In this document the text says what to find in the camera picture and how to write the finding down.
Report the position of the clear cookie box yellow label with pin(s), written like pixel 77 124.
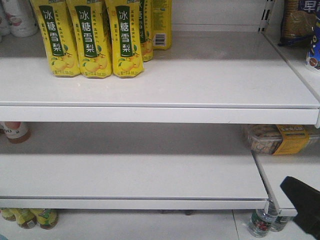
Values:
pixel 272 139

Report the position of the tall brown snack bag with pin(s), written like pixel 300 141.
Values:
pixel 298 21

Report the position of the clear water bottle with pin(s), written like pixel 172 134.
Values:
pixel 280 223
pixel 260 222

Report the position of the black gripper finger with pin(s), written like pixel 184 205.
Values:
pixel 306 201

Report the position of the orange juice bottle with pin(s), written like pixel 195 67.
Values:
pixel 16 132

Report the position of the white store shelving unit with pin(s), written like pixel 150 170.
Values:
pixel 169 138

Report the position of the yellow lemon tea bottle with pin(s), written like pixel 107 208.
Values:
pixel 46 217
pixel 24 217

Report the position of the yellow pear drink bottle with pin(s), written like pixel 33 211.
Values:
pixel 91 29
pixel 127 59
pixel 58 36

